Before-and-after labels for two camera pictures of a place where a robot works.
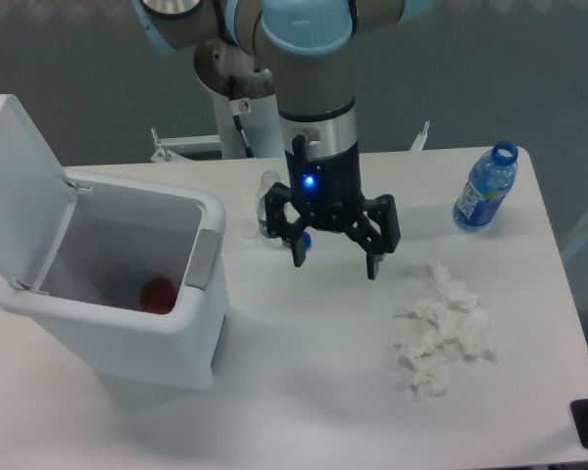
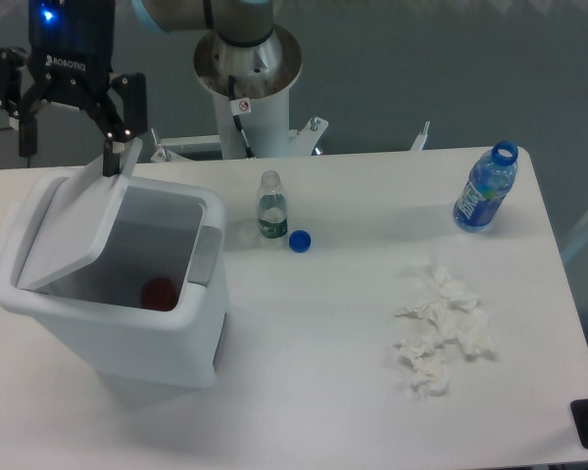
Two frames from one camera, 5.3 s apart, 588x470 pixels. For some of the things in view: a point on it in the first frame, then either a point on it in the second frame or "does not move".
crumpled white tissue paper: x=454 y=317 does not move
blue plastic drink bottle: x=492 y=174 does not move
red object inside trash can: x=158 y=296 does not move
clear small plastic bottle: x=269 y=178 does not move
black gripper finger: x=377 y=231 to x=121 y=116
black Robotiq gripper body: x=324 y=189 to x=70 y=49
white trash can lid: x=26 y=198 to x=75 y=217
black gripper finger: x=277 y=195 to x=18 y=102
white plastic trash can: x=137 y=280 does not move
